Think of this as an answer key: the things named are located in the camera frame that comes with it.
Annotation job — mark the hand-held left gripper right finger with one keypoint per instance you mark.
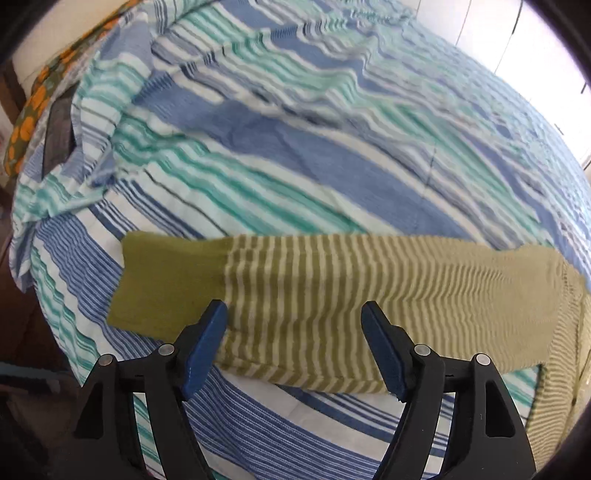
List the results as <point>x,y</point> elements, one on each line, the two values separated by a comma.
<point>381,341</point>

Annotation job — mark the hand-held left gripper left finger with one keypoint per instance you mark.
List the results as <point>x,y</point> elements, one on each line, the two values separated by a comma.
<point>207,337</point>

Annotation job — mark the green striped shirt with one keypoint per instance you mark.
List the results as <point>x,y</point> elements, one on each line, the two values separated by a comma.
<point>300,295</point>

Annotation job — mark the blue green striped bedspread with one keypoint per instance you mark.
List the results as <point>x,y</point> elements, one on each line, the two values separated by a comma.
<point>277,161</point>

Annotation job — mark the dark grey cloth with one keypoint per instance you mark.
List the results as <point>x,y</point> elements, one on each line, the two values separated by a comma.
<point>60,136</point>

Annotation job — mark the white wardrobe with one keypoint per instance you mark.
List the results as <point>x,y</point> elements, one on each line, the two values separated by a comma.
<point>531,46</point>

